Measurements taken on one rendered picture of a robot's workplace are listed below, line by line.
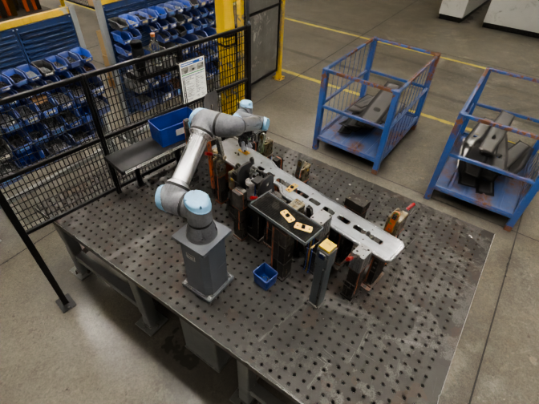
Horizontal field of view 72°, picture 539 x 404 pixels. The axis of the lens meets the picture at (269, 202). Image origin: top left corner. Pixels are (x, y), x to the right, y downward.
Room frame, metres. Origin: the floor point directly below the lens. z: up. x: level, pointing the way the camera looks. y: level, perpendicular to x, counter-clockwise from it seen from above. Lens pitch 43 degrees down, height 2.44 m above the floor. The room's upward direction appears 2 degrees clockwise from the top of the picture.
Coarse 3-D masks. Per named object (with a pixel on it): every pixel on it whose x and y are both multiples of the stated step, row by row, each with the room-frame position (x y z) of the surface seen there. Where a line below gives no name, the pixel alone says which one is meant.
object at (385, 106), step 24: (360, 48) 4.20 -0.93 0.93; (408, 48) 4.28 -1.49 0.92; (336, 72) 3.49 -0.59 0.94; (432, 72) 4.07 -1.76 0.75; (360, 96) 4.51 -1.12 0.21; (384, 96) 3.91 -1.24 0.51; (336, 120) 3.92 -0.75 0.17; (360, 120) 3.30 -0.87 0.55; (384, 120) 3.50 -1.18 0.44; (408, 120) 4.02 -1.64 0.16; (336, 144) 3.41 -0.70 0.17; (360, 144) 3.45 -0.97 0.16; (384, 144) 3.13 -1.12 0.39
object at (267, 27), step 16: (240, 0) 4.58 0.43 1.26; (256, 0) 4.89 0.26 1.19; (272, 0) 5.19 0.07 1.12; (240, 16) 4.59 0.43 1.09; (256, 16) 4.90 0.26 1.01; (272, 16) 5.20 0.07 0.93; (240, 32) 4.59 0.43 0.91; (256, 32) 4.91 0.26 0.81; (272, 32) 5.22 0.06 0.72; (240, 48) 4.60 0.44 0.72; (256, 48) 4.92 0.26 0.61; (272, 48) 5.24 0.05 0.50; (256, 64) 4.92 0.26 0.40; (272, 64) 5.26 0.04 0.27; (256, 80) 4.91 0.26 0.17; (240, 96) 4.61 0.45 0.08
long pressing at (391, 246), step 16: (224, 144) 2.11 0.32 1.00; (240, 160) 1.93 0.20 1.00; (256, 160) 1.94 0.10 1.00; (288, 176) 1.79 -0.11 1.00; (288, 192) 1.64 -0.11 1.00; (304, 192) 1.65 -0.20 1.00; (320, 192) 1.66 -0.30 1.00; (320, 208) 1.52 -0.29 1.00; (336, 208) 1.52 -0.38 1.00; (336, 224) 1.40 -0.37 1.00; (352, 224) 1.40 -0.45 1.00; (368, 224) 1.41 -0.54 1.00; (352, 240) 1.29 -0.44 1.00; (368, 240) 1.29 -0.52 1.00; (384, 240) 1.29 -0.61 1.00; (400, 240) 1.30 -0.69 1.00; (384, 256) 1.19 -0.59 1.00
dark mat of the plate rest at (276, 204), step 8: (256, 200) 1.39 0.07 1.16; (264, 200) 1.39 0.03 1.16; (272, 200) 1.39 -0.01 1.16; (264, 208) 1.33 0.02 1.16; (272, 208) 1.33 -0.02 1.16; (280, 208) 1.33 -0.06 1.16; (288, 208) 1.34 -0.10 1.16; (272, 216) 1.28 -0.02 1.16; (280, 216) 1.28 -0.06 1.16; (296, 216) 1.28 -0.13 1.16; (304, 216) 1.29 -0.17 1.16; (280, 224) 1.22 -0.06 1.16; (288, 224) 1.23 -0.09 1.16; (312, 224) 1.23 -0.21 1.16; (296, 232) 1.18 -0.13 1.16; (304, 232) 1.18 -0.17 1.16; (312, 232) 1.18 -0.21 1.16; (304, 240) 1.13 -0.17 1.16
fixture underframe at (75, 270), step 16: (64, 240) 1.71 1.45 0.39; (80, 256) 1.71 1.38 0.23; (80, 272) 1.71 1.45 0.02; (96, 272) 1.57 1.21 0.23; (128, 288) 1.45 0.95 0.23; (144, 304) 1.29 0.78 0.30; (144, 320) 1.30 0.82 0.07; (160, 320) 1.34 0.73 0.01; (240, 368) 0.83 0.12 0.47; (240, 384) 0.84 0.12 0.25; (256, 384) 0.85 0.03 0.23; (240, 400) 0.83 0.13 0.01; (256, 400) 0.83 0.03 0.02; (272, 400) 0.77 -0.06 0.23
